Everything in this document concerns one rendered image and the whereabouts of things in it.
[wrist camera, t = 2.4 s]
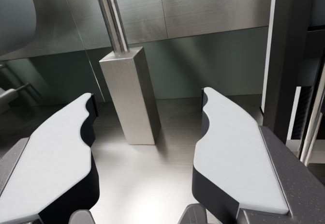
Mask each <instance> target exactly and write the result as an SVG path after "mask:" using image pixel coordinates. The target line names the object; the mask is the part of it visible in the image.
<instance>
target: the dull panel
mask: <svg viewBox="0 0 325 224"><path fill-rule="evenodd" d="M268 30H269V26H262V27H255V28H247V29H240V30H230V31H223V32H216V33H208V34H201V35H193V36H186V37H178V38H171V39H164V40H156V41H149V42H142V43H135V44H128V46H129V48H133V47H141V46H143V47H144V50H145V55H146V59H147V63H148V69H149V74H150V78H151V82H152V87H153V91H154V96H155V100H158V99H176V98H195V97H201V91H202V88H207V87H210V88H212V89H214V90H215V91H217V92H218V93H220V94H221V95H223V96H232V95H251V94H263V86H264V76H265V65H266V51H267V41H268ZM112 51H113V48H112V47H111V46H110V47H102V48H95V49H88V50H86V52H87V55H88V58H89V61H90V63H91V65H92V68H93V71H94V73H95V76H96V79H97V81H98V84H99V87H100V89H101V92H102V95H103V98H104V100H105V102H112V101H113V100H112V97H111V94H110V92H109V89H108V86H107V83H106V80H105V77H104V75H103V72H102V69H101V66H100V63H99V61H100V60H101V59H103V58H104V57H105V56H107V55H108V54H109V53H111V52H112Z"/></svg>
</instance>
